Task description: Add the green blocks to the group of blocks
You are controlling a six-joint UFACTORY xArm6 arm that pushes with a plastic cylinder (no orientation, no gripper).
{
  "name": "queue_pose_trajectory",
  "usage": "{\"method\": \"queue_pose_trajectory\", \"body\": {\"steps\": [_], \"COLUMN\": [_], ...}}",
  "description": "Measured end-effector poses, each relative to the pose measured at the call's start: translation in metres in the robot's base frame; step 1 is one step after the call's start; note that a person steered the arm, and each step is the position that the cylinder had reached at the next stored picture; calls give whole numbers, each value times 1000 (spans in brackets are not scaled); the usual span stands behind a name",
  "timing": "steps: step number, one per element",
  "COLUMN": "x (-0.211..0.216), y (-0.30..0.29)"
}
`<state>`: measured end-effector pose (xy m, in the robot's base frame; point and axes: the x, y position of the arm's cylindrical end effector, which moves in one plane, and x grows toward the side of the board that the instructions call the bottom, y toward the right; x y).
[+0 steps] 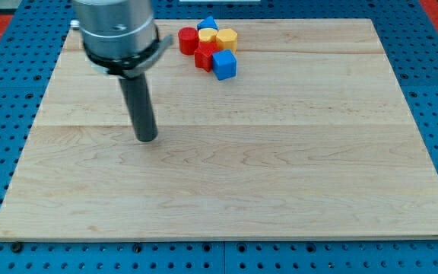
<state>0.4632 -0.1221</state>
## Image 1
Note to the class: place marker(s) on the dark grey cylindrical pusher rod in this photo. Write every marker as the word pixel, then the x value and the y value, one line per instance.
pixel 138 101

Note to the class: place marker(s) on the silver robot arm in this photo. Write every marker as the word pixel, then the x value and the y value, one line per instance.
pixel 120 38

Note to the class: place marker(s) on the red cylinder block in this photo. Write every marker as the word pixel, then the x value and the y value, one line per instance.
pixel 188 40

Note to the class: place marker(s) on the red star block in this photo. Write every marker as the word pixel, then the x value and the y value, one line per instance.
pixel 203 55

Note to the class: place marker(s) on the yellow cylinder block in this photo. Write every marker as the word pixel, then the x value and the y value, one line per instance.
pixel 207 35

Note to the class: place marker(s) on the blue cube block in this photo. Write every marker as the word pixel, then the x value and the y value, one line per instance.
pixel 224 64

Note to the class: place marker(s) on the blue triangular block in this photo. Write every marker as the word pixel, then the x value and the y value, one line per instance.
pixel 208 22

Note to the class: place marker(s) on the yellow hexagonal block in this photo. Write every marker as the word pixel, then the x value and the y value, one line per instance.
pixel 227 39

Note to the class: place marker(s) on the light wooden board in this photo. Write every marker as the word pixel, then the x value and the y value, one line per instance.
pixel 312 140

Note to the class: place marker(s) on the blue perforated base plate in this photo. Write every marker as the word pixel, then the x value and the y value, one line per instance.
pixel 29 49

